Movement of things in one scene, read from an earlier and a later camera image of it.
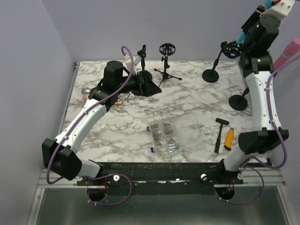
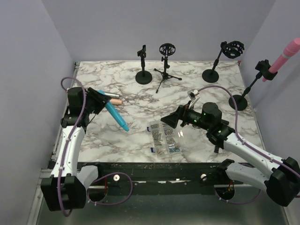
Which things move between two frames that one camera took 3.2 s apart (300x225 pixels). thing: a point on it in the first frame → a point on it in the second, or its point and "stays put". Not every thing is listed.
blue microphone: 268,4 → 116,113
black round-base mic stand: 142,52 stays put
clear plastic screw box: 163,138 stays put
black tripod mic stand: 167,49 stays put
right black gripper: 253,18 → 181,113
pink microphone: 293,46 stays put
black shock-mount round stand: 232,49 stays put
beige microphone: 118,102 stays put
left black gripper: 147,88 → 101,100
